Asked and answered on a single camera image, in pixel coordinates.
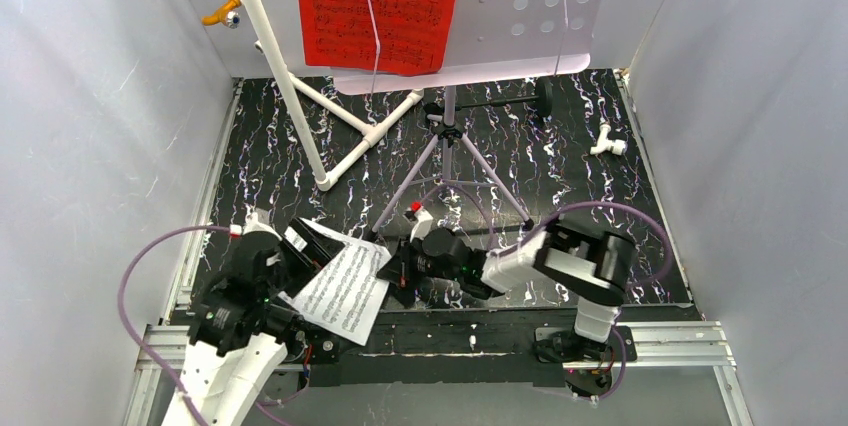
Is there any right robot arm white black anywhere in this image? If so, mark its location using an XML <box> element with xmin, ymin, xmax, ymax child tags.
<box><xmin>376</xmin><ymin>220</ymin><xmax>636</xmax><ymax>344</ymax></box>

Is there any white sheet music page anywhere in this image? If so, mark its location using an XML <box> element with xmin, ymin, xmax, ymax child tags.
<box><xmin>278</xmin><ymin>220</ymin><xmax>392</xmax><ymax>346</ymax></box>

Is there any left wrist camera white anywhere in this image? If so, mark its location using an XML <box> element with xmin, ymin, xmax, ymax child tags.
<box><xmin>229</xmin><ymin>208</ymin><xmax>282</xmax><ymax>242</ymax></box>

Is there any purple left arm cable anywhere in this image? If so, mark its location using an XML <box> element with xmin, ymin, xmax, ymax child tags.
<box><xmin>117</xmin><ymin>225</ymin><xmax>313</xmax><ymax>426</ymax></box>

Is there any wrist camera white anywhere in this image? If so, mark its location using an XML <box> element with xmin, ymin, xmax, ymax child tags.
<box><xmin>404</xmin><ymin>201</ymin><xmax>434</xmax><ymax>240</ymax></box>
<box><xmin>229</xmin><ymin>208</ymin><xmax>282</xmax><ymax>242</ymax></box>

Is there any orange wall hook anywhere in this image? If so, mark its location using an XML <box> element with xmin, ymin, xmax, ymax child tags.
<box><xmin>201</xmin><ymin>0</ymin><xmax>242</xmax><ymax>29</ymax></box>

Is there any red sheet music book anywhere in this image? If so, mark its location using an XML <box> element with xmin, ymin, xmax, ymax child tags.
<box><xmin>298</xmin><ymin>0</ymin><xmax>456</xmax><ymax>76</ymax></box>

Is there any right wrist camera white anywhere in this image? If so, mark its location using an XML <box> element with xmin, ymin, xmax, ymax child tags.
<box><xmin>404</xmin><ymin>201</ymin><xmax>434</xmax><ymax>240</ymax></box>

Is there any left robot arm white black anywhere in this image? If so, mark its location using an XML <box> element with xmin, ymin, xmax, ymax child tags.
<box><xmin>163</xmin><ymin>214</ymin><xmax>345</xmax><ymax>425</ymax></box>

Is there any white pipe tee fitting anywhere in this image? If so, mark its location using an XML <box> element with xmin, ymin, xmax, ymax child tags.
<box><xmin>589</xmin><ymin>122</ymin><xmax>628</xmax><ymax>156</ymax></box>

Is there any lilac perforated music stand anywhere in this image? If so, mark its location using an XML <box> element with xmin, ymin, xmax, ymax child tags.
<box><xmin>291</xmin><ymin>0</ymin><xmax>617</xmax><ymax>239</ymax></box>

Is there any white PVC pipe frame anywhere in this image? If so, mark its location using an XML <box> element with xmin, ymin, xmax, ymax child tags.
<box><xmin>218</xmin><ymin>0</ymin><xmax>425</xmax><ymax>192</ymax></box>

